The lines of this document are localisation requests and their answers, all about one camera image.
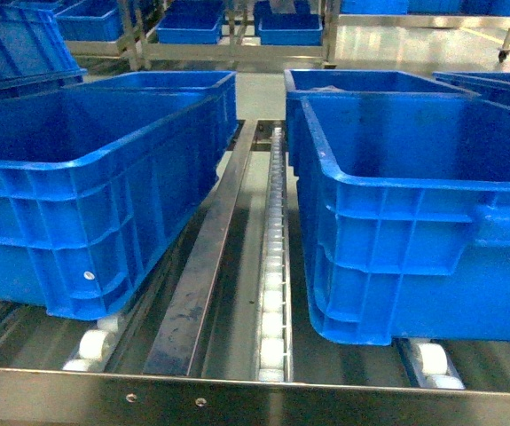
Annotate back right blue bin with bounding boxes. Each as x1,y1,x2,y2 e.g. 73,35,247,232
284,69,478,172

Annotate front right blue bin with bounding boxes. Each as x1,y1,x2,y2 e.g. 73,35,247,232
295,94,510,345

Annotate front middle blue bin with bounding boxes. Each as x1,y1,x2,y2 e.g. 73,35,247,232
0,89,224,320

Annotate back middle blue bin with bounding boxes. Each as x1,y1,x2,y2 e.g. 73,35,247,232
66,69,239,152

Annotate distant blue bin right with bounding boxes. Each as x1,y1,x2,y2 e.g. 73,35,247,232
254,1,323,46

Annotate distant blue bin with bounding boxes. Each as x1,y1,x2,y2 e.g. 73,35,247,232
56,0,123,42
254,1,323,46
155,13,223,44

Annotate distant blue bin middle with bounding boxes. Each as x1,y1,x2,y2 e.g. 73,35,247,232
155,13,223,44

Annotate distant blue bin left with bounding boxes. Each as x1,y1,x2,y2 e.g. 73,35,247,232
56,0,123,42

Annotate tilted blue crate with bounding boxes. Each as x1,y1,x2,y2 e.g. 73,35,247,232
0,4,86,100

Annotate far right blue bin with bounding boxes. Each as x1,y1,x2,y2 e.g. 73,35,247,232
433,72,510,107

